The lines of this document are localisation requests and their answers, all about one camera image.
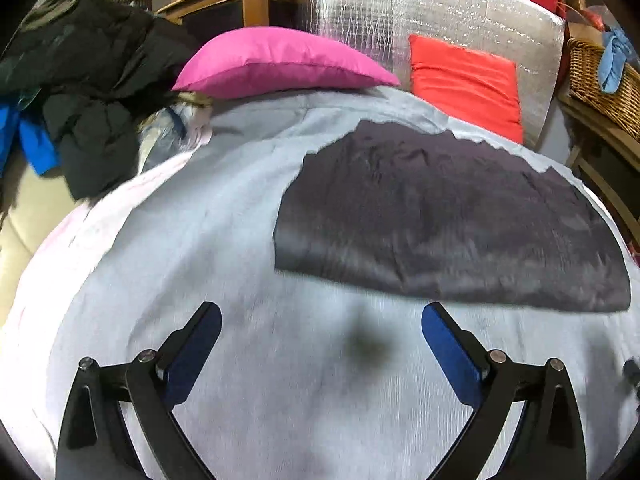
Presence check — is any silver foil insulation mat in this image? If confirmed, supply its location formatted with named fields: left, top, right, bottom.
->
left=295, top=0, right=568, bottom=148

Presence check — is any crumpled clear plastic bag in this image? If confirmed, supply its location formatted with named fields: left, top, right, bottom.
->
left=137, top=91, right=213, bottom=171

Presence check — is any beige fleece garment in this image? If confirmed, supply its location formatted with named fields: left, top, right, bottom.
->
left=17, top=0, right=88, bottom=31

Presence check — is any woven rattan panel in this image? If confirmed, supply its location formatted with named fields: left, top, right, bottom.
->
left=102, top=0, right=153, bottom=13

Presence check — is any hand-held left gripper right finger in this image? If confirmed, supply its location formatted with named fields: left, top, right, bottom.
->
left=421, top=302, right=587, bottom=480

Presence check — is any light blue cloth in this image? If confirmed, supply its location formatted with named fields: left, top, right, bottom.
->
left=599, top=27, right=633, bottom=95

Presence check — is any wooden table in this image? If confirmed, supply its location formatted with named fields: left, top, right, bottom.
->
left=557, top=92, right=640, bottom=241

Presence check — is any dark quilted puffer jacket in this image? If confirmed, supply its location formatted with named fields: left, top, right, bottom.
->
left=272, top=119, right=632, bottom=313

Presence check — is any grey blanket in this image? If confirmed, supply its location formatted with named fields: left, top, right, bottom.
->
left=0, top=85, right=640, bottom=480

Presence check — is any large clear plastic bag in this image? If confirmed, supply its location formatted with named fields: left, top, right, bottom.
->
left=580, top=2, right=626, bottom=36

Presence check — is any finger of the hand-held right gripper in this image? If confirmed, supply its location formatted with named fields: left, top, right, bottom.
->
left=621, top=359, right=640, bottom=392

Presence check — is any black coat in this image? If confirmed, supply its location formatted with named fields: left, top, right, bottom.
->
left=0, top=0, right=201, bottom=201

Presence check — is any cream leather sofa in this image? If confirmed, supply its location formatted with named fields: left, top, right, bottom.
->
left=0, top=160, right=86, bottom=321

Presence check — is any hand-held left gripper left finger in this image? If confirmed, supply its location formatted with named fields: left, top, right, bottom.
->
left=56, top=301, right=223, bottom=480

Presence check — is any wicker basket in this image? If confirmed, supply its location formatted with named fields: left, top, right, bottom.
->
left=569, top=37, right=640, bottom=126

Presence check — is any pink pillow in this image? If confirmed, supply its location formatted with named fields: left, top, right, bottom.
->
left=171, top=27, right=401, bottom=98

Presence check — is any blue garment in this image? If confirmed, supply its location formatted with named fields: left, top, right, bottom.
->
left=0, top=100, right=61, bottom=177

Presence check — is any red pillow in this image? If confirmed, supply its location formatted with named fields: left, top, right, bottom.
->
left=409, top=34, right=525, bottom=143

